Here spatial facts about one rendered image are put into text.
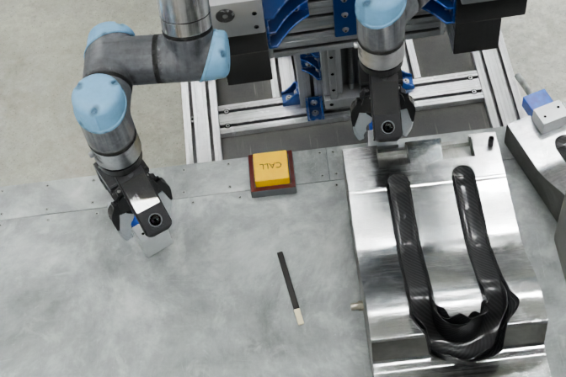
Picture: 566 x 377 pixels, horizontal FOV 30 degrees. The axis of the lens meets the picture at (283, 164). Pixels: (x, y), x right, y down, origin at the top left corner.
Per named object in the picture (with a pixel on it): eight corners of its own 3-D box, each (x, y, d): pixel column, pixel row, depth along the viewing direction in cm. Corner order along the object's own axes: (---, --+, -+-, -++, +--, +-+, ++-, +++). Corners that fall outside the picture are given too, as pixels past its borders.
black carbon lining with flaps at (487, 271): (382, 181, 177) (381, 149, 169) (477, 170, 177) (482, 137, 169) (414, 375, 158) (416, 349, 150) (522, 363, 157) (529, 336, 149)
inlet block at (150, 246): (112, 205, 187) (105, 189, 183) (136, 191, 188) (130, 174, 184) (147, 258, 180) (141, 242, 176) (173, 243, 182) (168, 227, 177)
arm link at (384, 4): (420, -18, 157) (384, 16, 154) (419, 30, 166) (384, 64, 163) (379, -41, 160) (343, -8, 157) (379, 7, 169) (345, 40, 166)
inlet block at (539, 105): (503, 88, 191) (505, 70, 186) (527, 79, 191) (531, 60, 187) (540, 142, 184) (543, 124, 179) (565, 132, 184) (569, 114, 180)
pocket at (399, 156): (375, 157, 182) (375, 145, 179) (406, 153, 182) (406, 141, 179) (379, 179, 179) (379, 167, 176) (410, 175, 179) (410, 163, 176)
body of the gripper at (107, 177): (139, 161, 177) (124, 119, 167) (164, 196, 172) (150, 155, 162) (98, 184, 175) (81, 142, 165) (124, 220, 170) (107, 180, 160)
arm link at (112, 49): (162, 47, 166) (159, 103, 160) (93, 52, 167) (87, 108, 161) (153, 13, 160) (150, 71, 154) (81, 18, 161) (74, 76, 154)
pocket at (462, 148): (438, 150, 181) (439, 137, 178) (468, 146, 181) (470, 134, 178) (442, 172, 179) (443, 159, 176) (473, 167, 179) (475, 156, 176)
